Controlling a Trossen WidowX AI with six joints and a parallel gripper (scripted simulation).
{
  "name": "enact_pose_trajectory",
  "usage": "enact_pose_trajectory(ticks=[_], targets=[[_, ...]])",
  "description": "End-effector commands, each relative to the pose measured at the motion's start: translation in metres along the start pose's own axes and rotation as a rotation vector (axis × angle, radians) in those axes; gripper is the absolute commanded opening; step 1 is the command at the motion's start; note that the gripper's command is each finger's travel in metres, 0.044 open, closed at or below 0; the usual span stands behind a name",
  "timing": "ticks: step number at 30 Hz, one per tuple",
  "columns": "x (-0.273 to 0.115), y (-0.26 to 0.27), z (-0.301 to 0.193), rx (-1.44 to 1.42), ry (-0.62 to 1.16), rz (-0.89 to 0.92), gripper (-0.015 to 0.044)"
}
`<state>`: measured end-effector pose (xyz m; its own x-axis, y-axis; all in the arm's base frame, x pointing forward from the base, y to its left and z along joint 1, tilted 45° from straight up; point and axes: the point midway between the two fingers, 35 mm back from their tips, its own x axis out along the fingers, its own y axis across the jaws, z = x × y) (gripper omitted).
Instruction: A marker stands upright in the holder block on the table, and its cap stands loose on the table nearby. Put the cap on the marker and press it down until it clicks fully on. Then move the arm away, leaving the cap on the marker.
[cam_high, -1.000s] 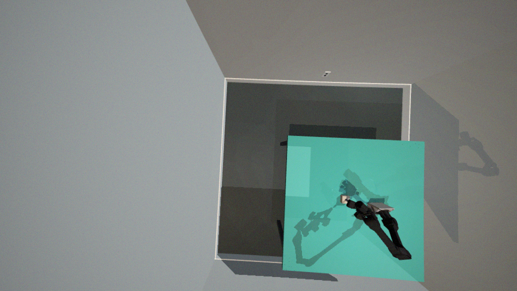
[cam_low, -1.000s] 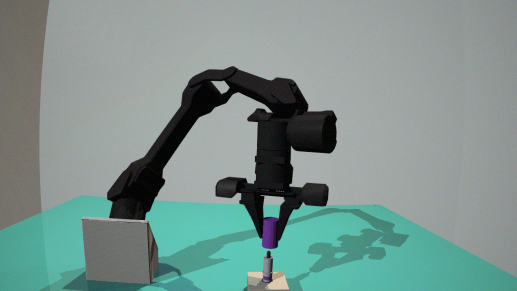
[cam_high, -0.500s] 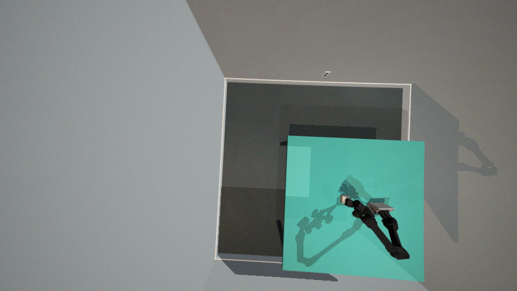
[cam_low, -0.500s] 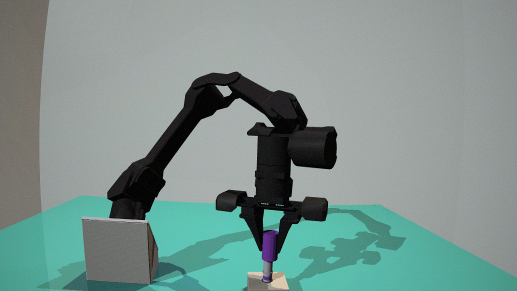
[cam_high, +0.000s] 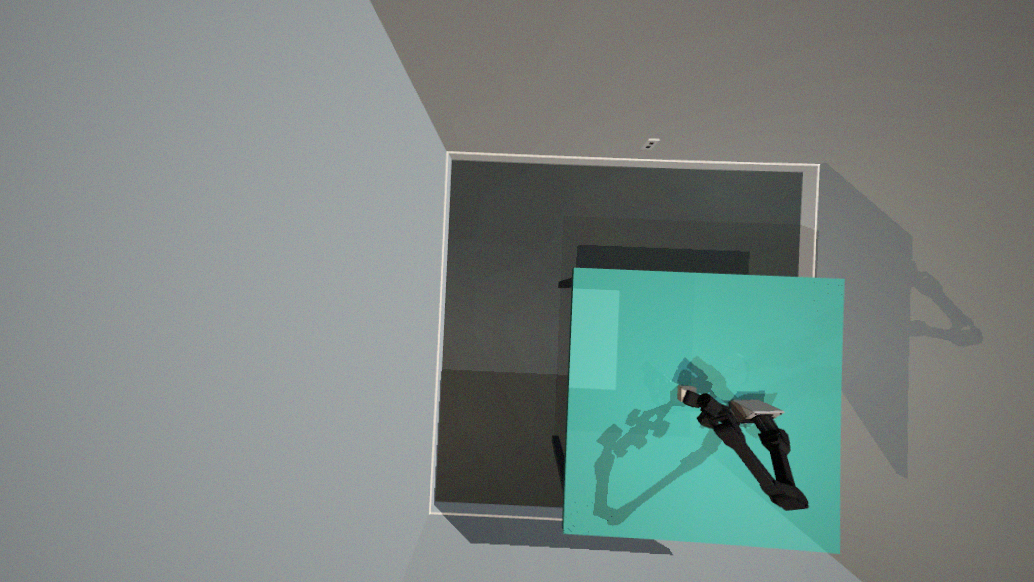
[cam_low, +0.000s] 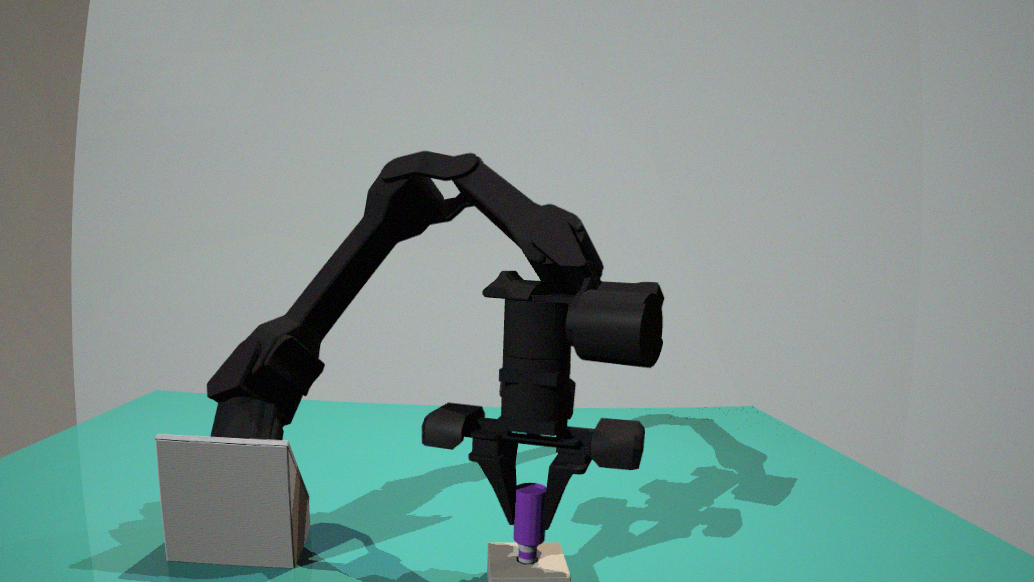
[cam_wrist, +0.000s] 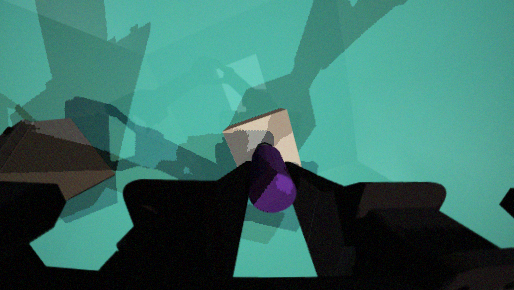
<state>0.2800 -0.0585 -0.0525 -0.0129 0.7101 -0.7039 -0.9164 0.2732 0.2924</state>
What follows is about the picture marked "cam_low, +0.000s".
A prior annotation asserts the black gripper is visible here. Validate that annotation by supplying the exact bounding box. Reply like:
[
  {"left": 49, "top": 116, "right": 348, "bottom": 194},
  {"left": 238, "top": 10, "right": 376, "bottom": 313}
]
[{"left": 421, "top": 353, "right": 645, "bottom": 530}]

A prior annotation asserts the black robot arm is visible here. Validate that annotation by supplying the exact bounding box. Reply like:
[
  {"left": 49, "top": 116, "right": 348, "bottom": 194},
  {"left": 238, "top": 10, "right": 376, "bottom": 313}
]
[{"left": 206, "top": 151, "right": 664, "bottom": 441}]

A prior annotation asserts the beige block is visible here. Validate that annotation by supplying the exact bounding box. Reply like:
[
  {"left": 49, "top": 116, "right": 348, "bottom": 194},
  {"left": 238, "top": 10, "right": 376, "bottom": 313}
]
[{"left": 487, "top": 542, "right": 571, "bottom": 582}]

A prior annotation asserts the grey marker with purple band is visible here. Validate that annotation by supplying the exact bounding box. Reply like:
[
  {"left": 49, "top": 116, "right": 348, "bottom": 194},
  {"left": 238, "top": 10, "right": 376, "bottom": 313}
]
[{"left": 517, "top": 543, "right": 539, "bottom": 563}]

